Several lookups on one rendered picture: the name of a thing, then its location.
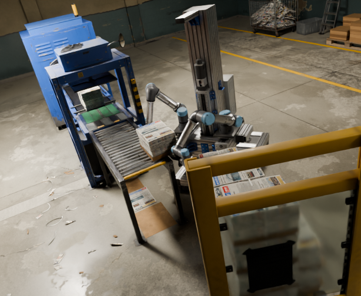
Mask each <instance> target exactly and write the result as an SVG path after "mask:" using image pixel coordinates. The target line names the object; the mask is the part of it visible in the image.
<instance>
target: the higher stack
mask: <svg viewBox="0 0 361 296"><path fill-rule="evenodd" d="M280 184H286V183H285V181H284V180H283V179H282V177H281V176H280V175H275V176H269V177H263V178H259V179H254V180H250V179H248V181H243V182H238V183H232V184H227V185H224V186H220V187H219V189H220V194H221V197H223V196H228V195H232V194H237V193H243V192H246V191H252V190H257V189H262V188H266V187H272V186H277V185H280Z"/></svg>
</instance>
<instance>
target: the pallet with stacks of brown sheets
mask: <svg viewBox="0 0 361 296"><path fill-rule="evenodd" d="M334 41H340V42H344V43H345V44H344V45H341V44H337V43H334ZM353 43H354V44H359V45H361V14H356V13H354V14H350V15H347V16H343V26H338V27H335V28H333V29H330V37H329V38H326V44H328V45H334V46H340V47H344V48H351V49H357V50H361V48H359V47H355V46H352V45H353Z"/></svg>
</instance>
